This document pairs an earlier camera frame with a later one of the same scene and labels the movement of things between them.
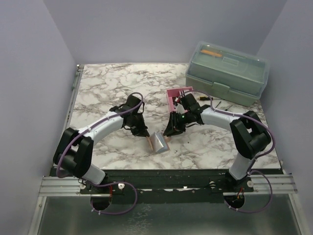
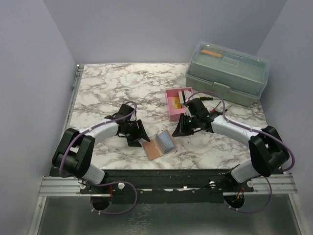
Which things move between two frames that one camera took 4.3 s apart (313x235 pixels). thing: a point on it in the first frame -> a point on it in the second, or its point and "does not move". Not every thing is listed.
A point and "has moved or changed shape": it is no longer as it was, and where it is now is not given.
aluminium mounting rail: x=72 y=186 does not move
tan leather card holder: x=158 y=142 has moved or changed shape
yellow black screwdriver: x=205 y=98 does not move
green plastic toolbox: x=228 y=74 does not move
